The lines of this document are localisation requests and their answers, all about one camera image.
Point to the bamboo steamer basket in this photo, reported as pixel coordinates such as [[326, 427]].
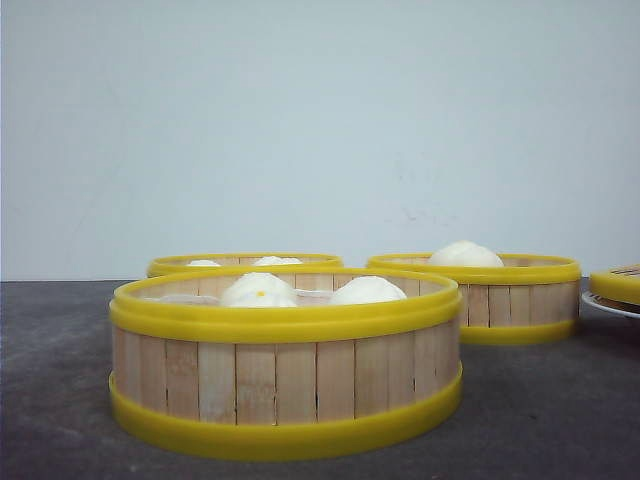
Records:
[[529, 299], [177, 264], [280, 383]]

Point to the yellow bamboo steamer lid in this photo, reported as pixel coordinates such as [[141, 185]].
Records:
[[619, 284]]

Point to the white bun back middle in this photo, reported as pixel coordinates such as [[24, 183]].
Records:
[[277, 260]]

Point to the white steamed bun front right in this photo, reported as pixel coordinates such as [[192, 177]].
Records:
[[367, 289]]

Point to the white bun with yellow dot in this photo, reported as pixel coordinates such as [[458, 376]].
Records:
[[259, 290]]

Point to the white bun back left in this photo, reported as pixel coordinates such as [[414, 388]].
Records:
[[203, 263]]

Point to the white bun in right basket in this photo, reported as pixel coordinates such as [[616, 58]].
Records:
[[466, 254]]

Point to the white plate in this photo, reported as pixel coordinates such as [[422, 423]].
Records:
[[611, 306]]

